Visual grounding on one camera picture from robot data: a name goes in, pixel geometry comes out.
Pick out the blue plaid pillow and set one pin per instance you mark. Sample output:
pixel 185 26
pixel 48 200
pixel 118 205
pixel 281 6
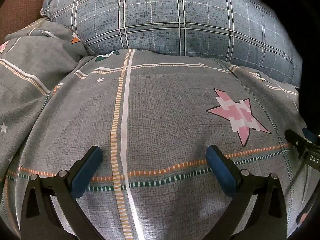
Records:
pixel 242 32

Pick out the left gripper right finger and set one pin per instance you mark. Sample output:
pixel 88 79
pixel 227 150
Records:
pixel 268 219

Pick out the grey patterned bed sheet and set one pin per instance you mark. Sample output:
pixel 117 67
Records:
pixel 153 116

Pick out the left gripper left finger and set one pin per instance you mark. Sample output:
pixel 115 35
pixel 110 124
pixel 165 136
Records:
pixel 39 219

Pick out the brown headboard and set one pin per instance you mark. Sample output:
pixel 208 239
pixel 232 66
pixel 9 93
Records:
pixel 17 14

